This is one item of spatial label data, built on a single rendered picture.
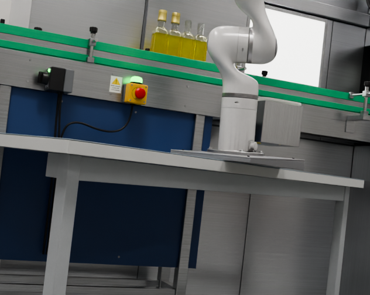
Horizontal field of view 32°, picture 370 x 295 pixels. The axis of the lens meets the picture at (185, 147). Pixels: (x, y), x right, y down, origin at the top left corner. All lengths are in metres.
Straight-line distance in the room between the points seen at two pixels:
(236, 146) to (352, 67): 1.30
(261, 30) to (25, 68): 0.81
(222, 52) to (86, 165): 0.71
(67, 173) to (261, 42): 0.86
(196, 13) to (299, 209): 1.04
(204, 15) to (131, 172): 1.28
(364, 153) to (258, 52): 1.22
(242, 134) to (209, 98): 0.44
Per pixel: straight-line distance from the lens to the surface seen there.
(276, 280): 3.09
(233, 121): 2.11
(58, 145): 1.54
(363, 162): 3.21
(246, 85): 2.12
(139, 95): 2.30
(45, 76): 2.26
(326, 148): 3.18
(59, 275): 1.61
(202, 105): 2.50
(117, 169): 1.69
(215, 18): 2.88
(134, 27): 2.76
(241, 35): 2.14
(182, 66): 2.50
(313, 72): 3.11
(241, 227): 2.96
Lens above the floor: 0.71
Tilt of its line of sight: 2 degrees up
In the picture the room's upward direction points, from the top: 6 degrees clockwise
